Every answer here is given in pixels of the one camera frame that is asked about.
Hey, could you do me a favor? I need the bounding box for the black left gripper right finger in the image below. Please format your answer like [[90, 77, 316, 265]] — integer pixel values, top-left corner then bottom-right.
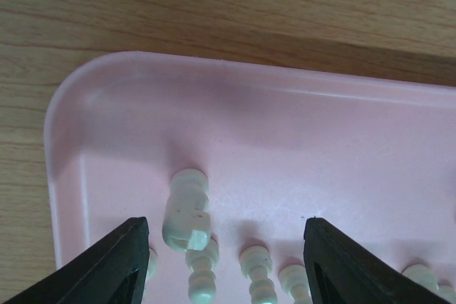
[[304, 218, 455, 303]]

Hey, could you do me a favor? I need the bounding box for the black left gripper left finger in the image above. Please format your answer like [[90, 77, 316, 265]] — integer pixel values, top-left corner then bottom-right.
[[7, 216, 150, 304]]

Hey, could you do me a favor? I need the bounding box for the light wooden knight piece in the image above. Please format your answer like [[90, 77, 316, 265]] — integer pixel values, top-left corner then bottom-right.
[[162, 168, 212, 253]]

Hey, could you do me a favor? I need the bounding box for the light wooden pawn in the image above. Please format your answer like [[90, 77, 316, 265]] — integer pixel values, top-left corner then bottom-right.
[[145, 248, 157, 283], [185, 239, 219, 304], [402, 263, 439, 294], [239, 246, 278, 304], [279, 264, 313, 304]]

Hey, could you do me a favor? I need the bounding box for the pink plastic tray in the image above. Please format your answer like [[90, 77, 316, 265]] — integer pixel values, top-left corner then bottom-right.
[[43, 52, 455, 303]]

